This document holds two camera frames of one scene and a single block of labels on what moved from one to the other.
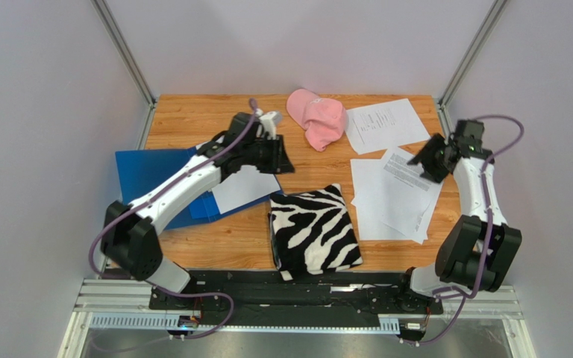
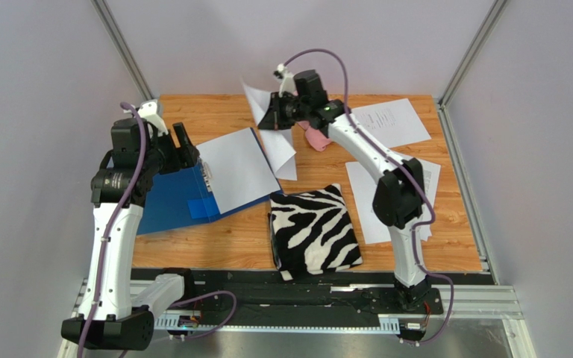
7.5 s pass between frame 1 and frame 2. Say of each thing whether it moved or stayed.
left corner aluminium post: stayed
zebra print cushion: stayed
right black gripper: moved
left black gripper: moved
